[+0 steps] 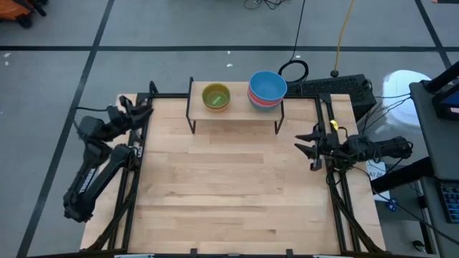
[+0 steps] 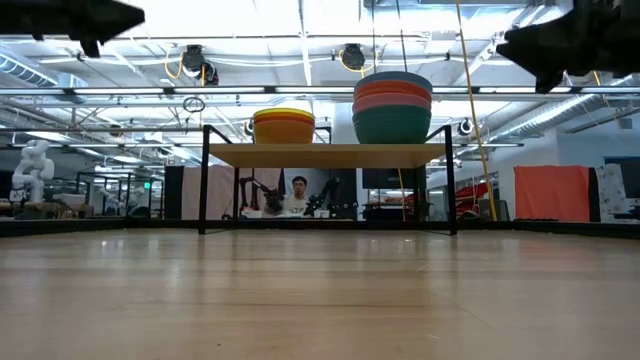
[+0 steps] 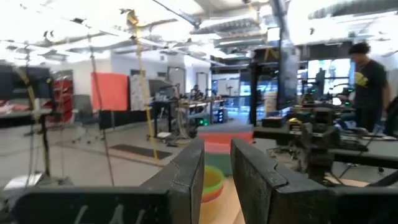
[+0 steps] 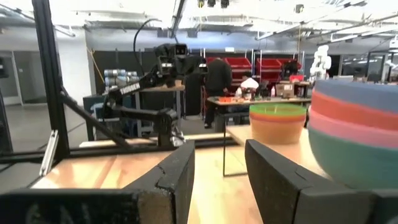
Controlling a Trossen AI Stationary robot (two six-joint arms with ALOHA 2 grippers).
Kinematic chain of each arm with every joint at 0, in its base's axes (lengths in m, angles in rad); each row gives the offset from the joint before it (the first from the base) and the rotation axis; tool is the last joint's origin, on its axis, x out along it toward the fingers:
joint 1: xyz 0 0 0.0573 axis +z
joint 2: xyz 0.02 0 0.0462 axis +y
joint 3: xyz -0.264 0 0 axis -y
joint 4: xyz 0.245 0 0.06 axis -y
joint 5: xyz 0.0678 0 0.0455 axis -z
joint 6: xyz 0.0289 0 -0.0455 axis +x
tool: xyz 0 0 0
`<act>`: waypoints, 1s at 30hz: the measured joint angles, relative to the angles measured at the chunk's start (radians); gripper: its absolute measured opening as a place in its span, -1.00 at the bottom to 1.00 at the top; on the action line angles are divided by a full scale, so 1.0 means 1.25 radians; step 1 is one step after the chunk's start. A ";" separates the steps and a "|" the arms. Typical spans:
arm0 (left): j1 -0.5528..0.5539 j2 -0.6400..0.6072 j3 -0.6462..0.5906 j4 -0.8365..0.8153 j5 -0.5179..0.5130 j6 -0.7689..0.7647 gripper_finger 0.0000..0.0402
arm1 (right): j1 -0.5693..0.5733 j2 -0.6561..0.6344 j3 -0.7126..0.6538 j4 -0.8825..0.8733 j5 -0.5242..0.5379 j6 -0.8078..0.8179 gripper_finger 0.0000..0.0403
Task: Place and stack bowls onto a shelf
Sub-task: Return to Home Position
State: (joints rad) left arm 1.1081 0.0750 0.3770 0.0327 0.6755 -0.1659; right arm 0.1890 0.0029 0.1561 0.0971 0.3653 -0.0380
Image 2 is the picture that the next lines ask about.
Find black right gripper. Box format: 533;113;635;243
495;0;640;95

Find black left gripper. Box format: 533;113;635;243
0;0;146;57

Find blue matte bowl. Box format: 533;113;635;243
353;70;434;94

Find pink matte bowl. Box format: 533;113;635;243
351;92;433;115

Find orange translucent plastic bowl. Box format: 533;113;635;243
253;114;316;146

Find wooden shelf black metal legs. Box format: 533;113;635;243
197;123;459;237

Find reddish hanging cloth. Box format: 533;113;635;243
513;164;591;223

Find white patterned board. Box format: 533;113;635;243
594;163;629;224

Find red fabric object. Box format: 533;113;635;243
451;181;495;219

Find tall black panel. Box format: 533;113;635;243
163;164;186;220

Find black monitor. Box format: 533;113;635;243
361;167;427;191

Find pale pink curtain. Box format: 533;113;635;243
182;166;282;220

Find person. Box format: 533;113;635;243
282;175;315;218

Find silver ventilation duct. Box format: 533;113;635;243
487;74;640;144

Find black ceiling cable reel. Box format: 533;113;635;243
179;43;220;86
340;42;367;71

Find black hanging cable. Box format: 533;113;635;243
394;0;409;74

